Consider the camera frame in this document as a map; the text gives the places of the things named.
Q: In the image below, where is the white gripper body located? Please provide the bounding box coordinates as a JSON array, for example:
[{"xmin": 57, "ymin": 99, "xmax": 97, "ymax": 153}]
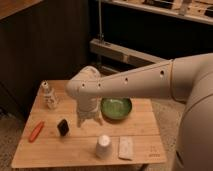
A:
[{"xmin": 77, "ymin": 98, "xmax": 99, "ymax": 119}]

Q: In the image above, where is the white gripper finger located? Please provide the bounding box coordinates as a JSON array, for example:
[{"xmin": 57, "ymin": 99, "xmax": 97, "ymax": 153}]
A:
[
  {"xmin": 77, "ymin": 118, "xmax": 84, "ymax": 128},
  {"xmin": 93, "ymin": 117, "xmax": 103, "ymax": 126}
]

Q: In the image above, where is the black eraser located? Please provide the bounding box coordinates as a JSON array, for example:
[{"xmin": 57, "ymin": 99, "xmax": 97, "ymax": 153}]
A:
[{"xmin": 57, "ymin": 119, "xmax": 69, "ymax": 136}]

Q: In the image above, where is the upper shelf with items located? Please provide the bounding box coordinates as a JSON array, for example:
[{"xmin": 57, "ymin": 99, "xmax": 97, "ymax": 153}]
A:
[{"xmin": 102, "ymin": 0, "xmax": 213, "ymax": 26}]

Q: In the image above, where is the green ceramic bowl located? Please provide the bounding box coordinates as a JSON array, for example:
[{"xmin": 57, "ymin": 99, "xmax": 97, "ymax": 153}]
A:
[{"xmin": 101, "ymin": 98, "xmax": 132, "ymax": 120}]

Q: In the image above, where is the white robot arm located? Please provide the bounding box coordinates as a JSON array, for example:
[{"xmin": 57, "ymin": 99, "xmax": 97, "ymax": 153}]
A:
[{"xmin": 66, "ymin": 53, "xmax": 213, "ymax": 171}]

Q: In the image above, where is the small white bottle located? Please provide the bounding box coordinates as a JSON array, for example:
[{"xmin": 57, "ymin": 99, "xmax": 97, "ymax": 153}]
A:
[{"xmin": 41, "ymin": 81, "xmax": 58, "ymax": 109}]

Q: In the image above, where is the metal shelf rail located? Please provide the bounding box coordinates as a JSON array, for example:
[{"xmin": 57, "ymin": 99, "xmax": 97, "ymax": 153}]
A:
[{"xmin": 90, "ymin": 39, "xmax": 163, "ymax": 67}]

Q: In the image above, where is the dark wooden cabinet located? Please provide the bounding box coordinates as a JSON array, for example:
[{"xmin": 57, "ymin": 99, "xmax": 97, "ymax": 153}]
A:
[{"xmin": 0, "ymin": 0, "xmax": 89, "ymax": 119}]

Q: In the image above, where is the white ceramic cup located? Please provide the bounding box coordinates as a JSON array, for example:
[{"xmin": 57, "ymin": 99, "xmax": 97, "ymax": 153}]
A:
[{"xmin": 95, "ymin": 135, "xmax": 112, "ymax": 159}]

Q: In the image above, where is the wooden table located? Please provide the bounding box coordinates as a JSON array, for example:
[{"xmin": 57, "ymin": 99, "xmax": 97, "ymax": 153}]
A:
[{"xmin": 12, "ymin": 80, "xmax": 166, "ymax": 168}]

